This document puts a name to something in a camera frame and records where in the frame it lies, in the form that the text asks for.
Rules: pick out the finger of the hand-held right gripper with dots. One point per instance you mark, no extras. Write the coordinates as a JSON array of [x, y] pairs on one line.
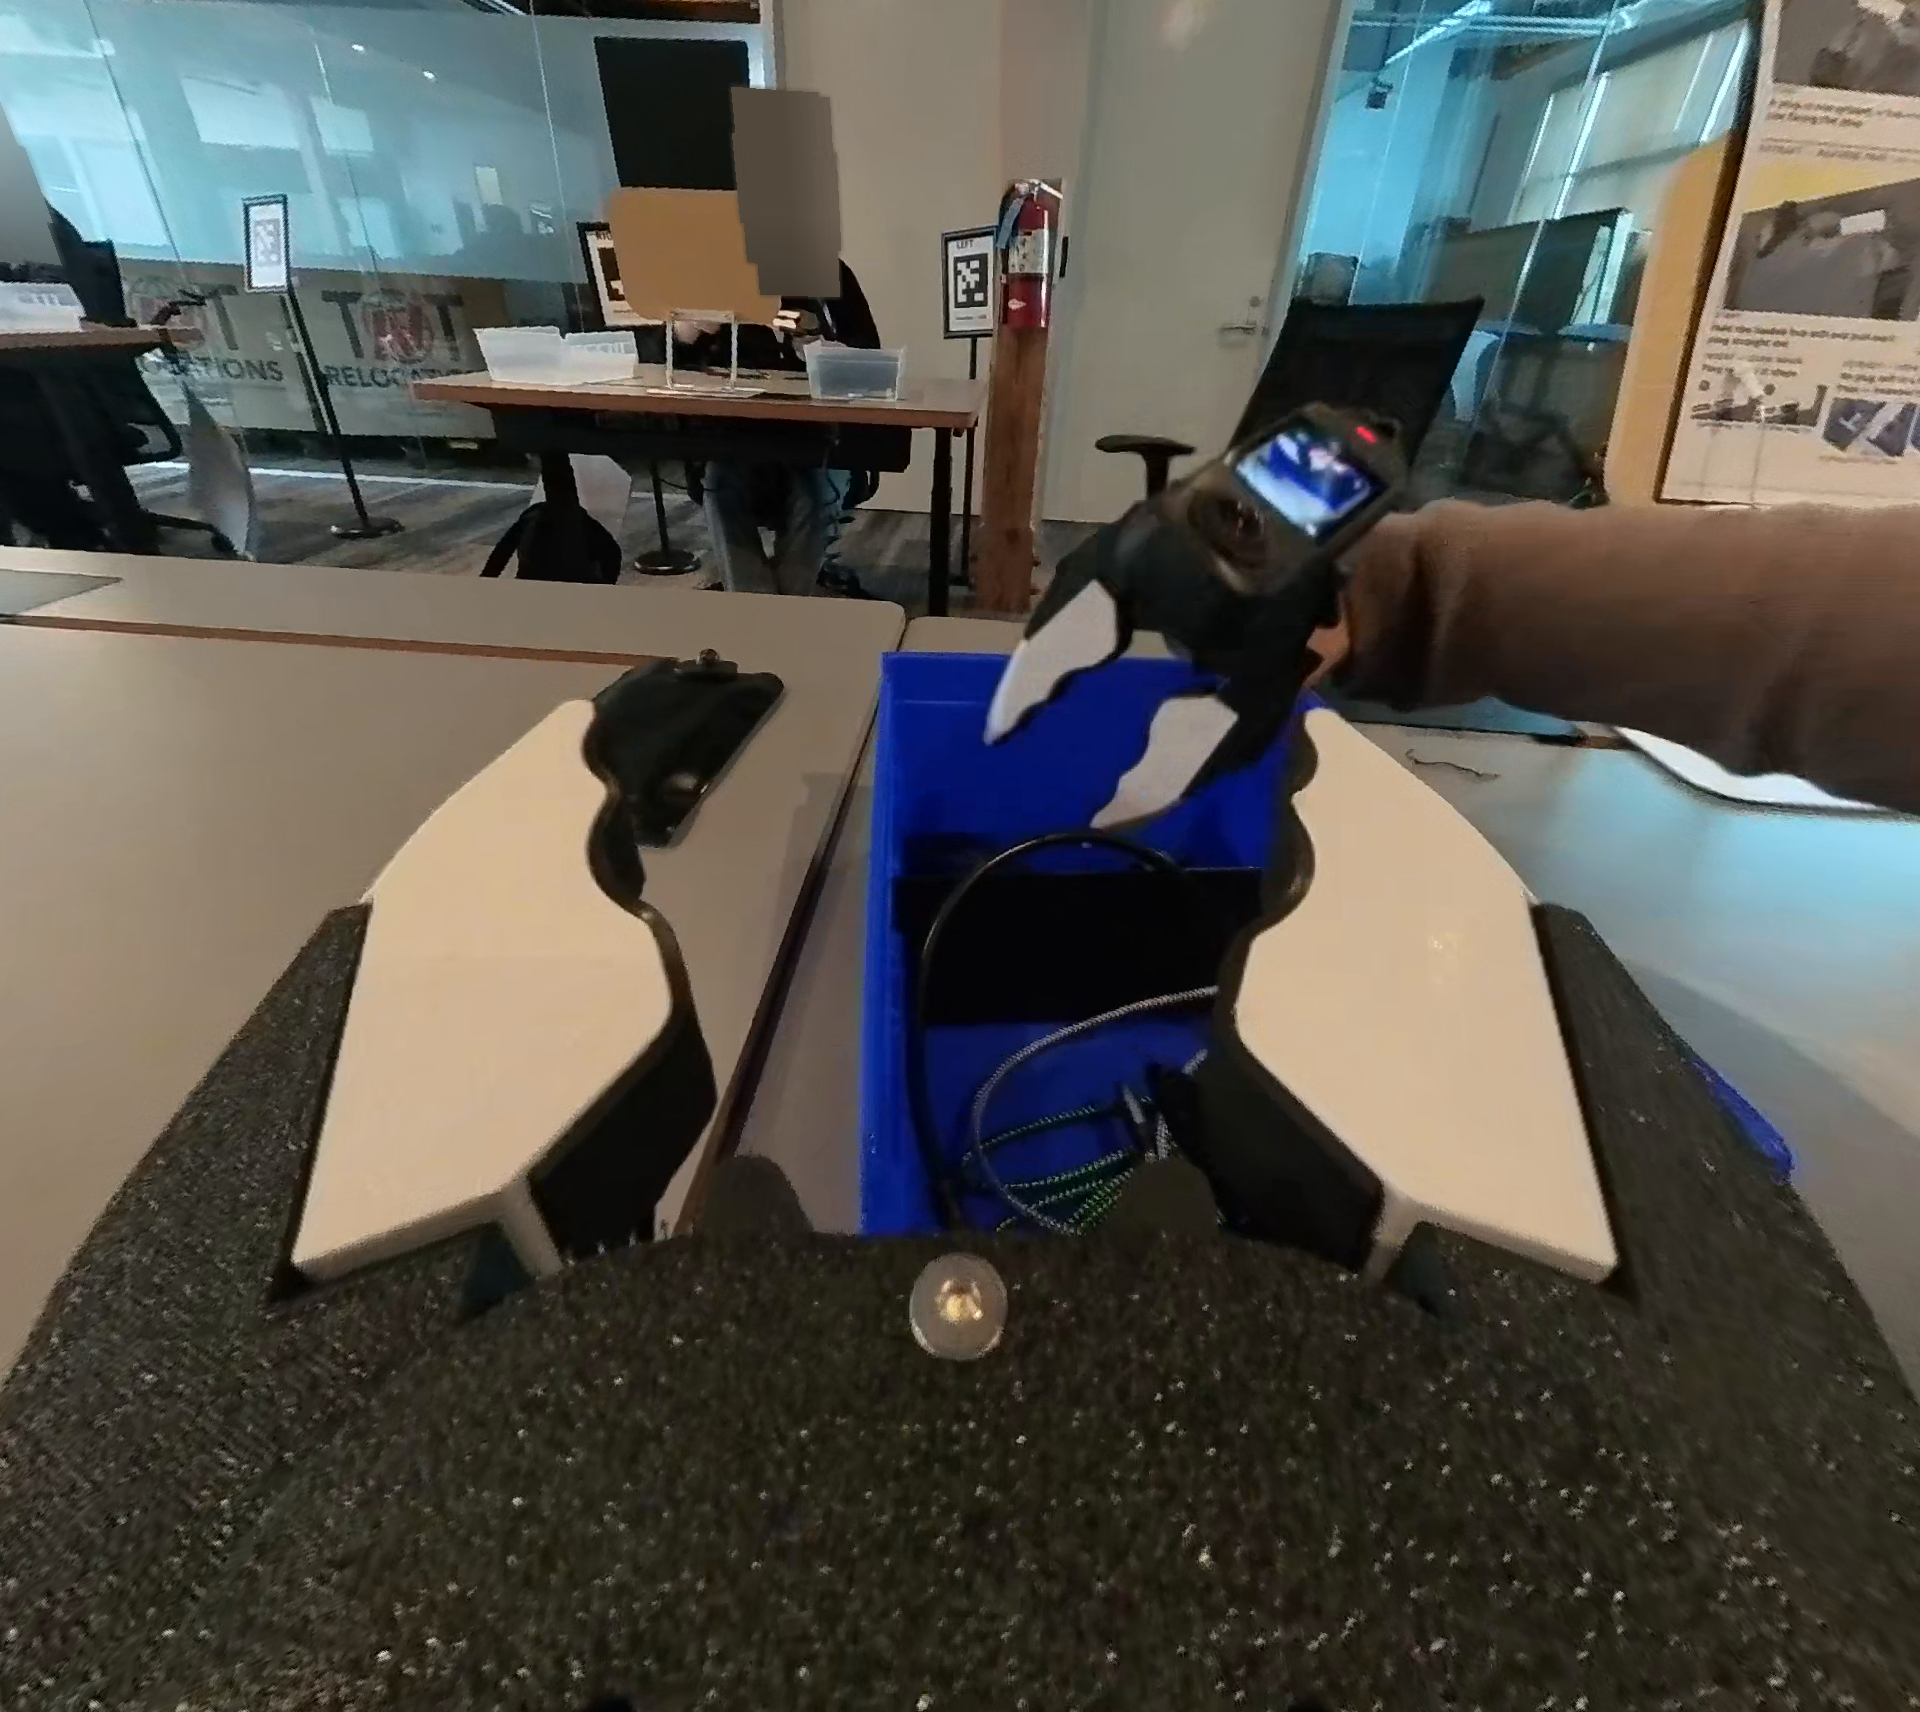
[[1042, 662], [1170, 760]]

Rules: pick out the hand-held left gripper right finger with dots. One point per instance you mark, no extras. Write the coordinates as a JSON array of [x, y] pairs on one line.
[[1424, 993]]

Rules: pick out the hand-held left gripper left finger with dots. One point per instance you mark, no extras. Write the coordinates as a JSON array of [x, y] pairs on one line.
[[481, 993]]

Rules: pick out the blue plastic bin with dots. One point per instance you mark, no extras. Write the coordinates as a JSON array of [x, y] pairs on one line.
[[909, 782]]

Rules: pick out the black usb hub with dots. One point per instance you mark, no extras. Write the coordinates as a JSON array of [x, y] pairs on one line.
[[1080, 947]]

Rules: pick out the person's right forearm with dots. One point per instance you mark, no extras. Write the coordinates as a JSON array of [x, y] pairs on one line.
[[1650, 632]]

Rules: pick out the black office chair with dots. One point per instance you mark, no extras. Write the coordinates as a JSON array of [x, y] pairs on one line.
[[1365, 371]]

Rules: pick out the black phone on table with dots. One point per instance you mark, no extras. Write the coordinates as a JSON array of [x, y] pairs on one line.
[[691, 737]]

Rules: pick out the clear plastic container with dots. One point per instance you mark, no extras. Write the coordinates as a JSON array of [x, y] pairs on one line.
[[855, 375], [548, 353]]

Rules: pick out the white board stand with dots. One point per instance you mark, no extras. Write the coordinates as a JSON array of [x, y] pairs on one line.
[[1694, 767]]

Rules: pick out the red fire extinguisher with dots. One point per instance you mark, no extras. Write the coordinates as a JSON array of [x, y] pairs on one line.
[[1029, 256]]

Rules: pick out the printed tag sign stand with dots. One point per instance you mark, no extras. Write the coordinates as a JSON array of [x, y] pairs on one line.
[[266, 243], [971, 281]]

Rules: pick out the wooden office desk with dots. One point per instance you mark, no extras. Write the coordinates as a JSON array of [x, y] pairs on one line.
[[704, 394]]

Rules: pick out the black backpack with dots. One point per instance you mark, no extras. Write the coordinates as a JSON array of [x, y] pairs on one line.
[[555, 544]]

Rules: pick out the white door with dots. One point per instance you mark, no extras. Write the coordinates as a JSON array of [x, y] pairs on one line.
[[1244, 93]]

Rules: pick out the dark office chair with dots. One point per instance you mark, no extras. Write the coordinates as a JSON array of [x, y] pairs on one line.
[[75, 422]]

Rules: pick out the instruction board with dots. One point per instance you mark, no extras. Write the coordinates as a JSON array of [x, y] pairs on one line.
[[1830, 243]]

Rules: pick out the black wall panel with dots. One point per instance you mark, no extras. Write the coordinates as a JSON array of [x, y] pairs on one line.
[[669, 114]]

